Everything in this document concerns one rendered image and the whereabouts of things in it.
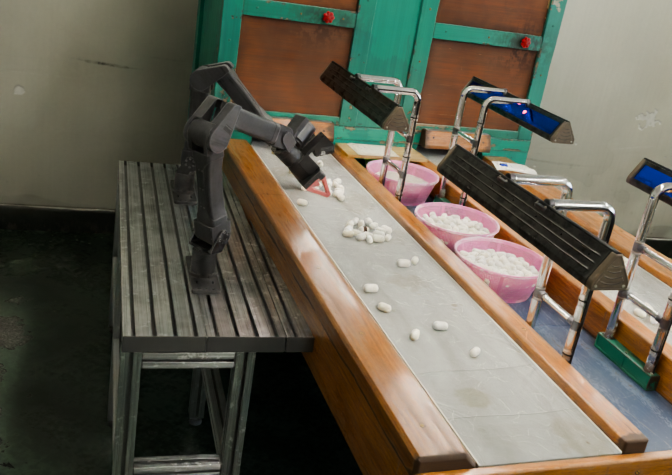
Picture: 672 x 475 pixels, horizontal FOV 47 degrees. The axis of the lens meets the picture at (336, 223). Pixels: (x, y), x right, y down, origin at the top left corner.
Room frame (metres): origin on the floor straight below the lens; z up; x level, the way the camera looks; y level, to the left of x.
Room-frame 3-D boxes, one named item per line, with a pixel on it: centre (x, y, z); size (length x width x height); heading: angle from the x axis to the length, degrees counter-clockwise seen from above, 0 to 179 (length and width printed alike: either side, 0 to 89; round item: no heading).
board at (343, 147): (2.87, -0.13, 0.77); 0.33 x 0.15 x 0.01; 112
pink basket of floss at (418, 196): (2.67, -0.21, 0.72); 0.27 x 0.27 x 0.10
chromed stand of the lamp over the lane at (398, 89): (2.44, -0.08, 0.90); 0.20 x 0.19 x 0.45; 22
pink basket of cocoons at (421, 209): (2.26, -0.37, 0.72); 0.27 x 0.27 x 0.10
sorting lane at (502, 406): (1.98, -0.11, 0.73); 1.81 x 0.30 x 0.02; 22
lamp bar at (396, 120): (2.41, -0.01, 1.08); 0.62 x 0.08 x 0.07; 22
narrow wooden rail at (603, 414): (2.05, -0.28, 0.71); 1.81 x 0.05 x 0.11; 22
